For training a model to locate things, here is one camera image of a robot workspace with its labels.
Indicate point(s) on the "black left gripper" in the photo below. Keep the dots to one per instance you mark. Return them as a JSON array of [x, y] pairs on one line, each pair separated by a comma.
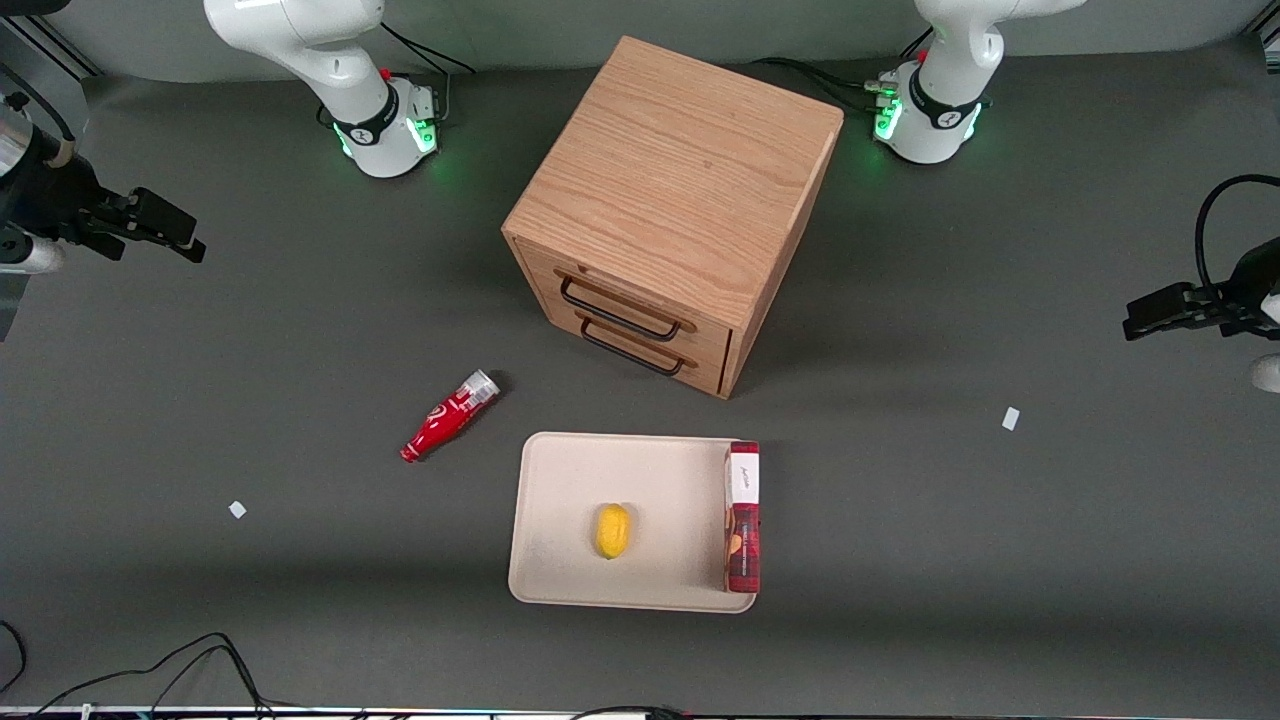
[[1244, 290]]

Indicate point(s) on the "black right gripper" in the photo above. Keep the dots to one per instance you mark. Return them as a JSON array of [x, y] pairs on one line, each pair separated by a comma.
[[55, 200]]

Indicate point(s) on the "red coke bottle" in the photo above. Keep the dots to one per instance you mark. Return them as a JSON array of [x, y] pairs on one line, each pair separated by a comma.
[[448, 418]]

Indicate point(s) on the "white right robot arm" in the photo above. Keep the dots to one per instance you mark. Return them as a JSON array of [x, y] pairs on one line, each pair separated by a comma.
[[320, 50]]

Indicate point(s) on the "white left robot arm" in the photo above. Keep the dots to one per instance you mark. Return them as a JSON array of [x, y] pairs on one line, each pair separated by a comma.
[[945, 100]]

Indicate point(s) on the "beige plastic tray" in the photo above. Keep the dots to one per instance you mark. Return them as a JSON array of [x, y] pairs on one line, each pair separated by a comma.
[[660, 500]]

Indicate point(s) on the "red cookie box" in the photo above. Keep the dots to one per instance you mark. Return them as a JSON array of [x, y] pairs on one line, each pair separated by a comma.
[[743, 520]]

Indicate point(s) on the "wooden drawer cabinet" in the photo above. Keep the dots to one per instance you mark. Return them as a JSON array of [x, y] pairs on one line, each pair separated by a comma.
[[680, 170]]

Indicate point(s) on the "yellow lemon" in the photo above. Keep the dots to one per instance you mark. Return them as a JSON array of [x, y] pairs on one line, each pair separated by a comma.
[[613, 531]]

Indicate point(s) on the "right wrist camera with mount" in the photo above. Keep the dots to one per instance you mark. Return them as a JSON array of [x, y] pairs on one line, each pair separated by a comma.
[[30, 257]]

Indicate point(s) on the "aluminium frame rail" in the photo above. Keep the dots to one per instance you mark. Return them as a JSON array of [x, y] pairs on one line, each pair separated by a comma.
[[50, 50]]

